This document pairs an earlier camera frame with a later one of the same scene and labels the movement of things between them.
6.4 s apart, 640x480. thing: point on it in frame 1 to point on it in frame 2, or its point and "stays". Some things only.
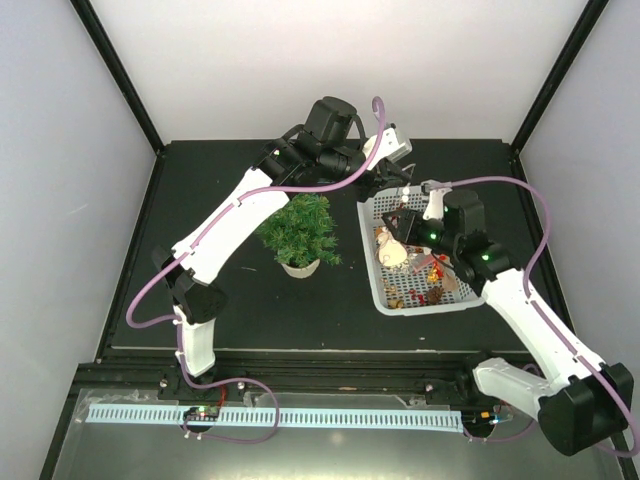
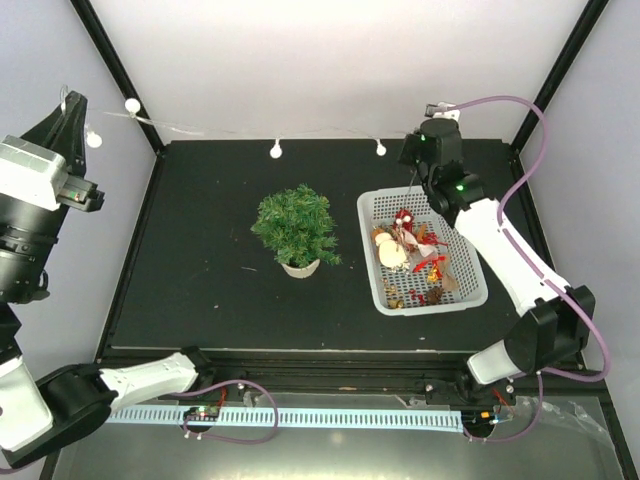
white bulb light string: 406,191 to 92,140
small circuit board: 202,413 stays
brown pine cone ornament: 434,294 stays
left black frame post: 120,71 stays
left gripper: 388,175 to 64,133
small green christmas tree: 301,234 stays
